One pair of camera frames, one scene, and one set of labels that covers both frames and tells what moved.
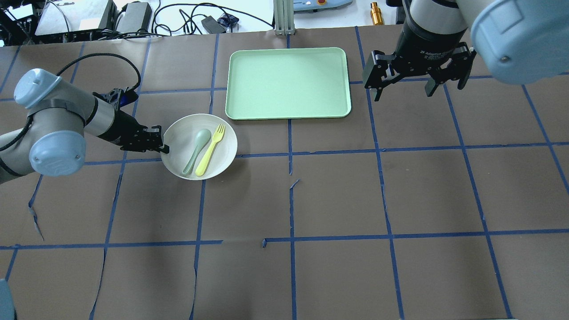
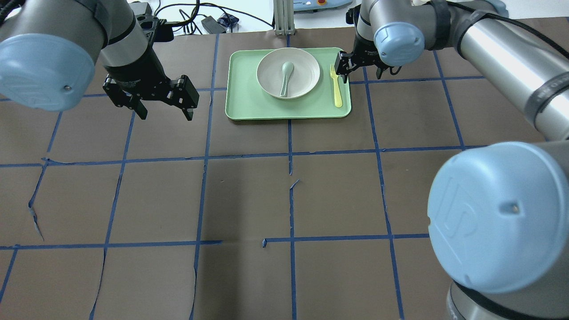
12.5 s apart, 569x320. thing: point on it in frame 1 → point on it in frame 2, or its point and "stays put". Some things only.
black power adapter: [212, 26] stays put
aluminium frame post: [284, 15] stays put
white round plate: [202, 146] → [305, 77]
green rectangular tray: [290, 83] stays put
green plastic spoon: [202, 138] → [288, 67]
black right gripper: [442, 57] → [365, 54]
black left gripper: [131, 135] → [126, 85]
